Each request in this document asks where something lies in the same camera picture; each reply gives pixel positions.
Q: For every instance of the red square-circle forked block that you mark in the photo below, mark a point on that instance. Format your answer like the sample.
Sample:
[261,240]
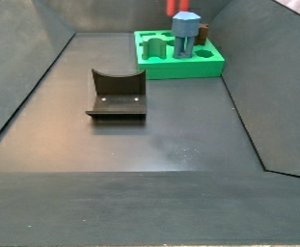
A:
[177,6]

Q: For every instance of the black curved regrasp fixture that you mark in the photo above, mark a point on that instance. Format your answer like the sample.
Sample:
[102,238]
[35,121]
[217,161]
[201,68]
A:
[119,94]

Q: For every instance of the green shape-sorting base block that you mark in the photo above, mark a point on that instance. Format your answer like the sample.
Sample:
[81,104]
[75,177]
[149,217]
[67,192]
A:
[205,64]

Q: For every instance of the green curved-top block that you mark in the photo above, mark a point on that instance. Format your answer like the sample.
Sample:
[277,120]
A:
[154,48]

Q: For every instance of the brown star peg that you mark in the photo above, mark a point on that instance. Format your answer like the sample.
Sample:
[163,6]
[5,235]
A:
[202,36]

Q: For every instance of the blue hexagon-top peg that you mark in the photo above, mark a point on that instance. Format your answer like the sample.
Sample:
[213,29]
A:
[185,29]

